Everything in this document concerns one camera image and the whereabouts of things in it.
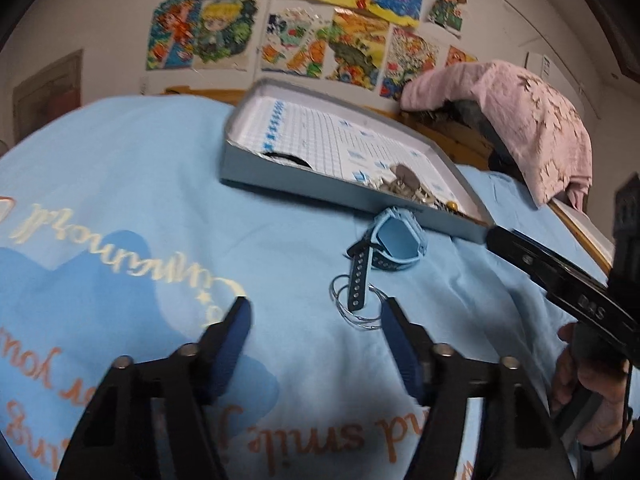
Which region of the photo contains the silver bangle ring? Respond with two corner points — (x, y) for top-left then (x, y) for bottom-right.
(328, 274), (394, 332)

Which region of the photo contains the blue kids smartwatch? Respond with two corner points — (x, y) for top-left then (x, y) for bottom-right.
(346, 207), (426, 312)

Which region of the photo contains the bangle with yellow bead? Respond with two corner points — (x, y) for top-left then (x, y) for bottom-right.
(434, 200), (485, 224)

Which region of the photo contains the person's right hand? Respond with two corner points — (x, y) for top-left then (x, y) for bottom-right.
(550, 323), (639, 479)

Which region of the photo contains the light blue cartoon bedsheet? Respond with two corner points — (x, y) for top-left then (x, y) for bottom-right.
(0, 94), (616, 480)

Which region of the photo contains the pink floral blanket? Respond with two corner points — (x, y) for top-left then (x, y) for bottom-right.
(400, 60), (593, 211)

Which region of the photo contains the grey shallow cardboard tray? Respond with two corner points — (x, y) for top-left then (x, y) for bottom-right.
(220, 78), (494, 243)

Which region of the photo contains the white air conditioner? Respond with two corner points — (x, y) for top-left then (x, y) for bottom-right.
(524, 51), (600, 118)

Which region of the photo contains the colourful doodle drawing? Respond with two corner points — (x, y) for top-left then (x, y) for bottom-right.
(380, 27), (440, 101)

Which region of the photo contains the orange fish drawing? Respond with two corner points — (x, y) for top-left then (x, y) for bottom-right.
(445, 46), (477, 67)

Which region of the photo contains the brown wooden door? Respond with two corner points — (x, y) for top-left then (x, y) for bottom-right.
(12, 50), (84, 144)

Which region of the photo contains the orange hair character drawing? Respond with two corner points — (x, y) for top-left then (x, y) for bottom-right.
(145, 0), (201, 70)

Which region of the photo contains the landscape dinosaur drawing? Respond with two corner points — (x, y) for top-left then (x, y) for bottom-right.
(328, 8), (390, 91)

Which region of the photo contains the blond character drawing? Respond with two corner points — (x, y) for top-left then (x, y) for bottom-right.
(192, 0), (257, 72)

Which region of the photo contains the turtle and fish drawing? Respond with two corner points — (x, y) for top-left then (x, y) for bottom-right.
(258, 0), (334, 79)

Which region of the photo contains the red hair character drawing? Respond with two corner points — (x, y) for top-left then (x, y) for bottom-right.
(427, 0), (468, 39)

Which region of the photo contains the black hair tie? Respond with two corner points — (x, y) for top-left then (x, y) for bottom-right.
(260, 152), (314, 170)

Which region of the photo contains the wooden bed frame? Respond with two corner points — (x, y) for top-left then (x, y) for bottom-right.
(162, 86), (614, 273)

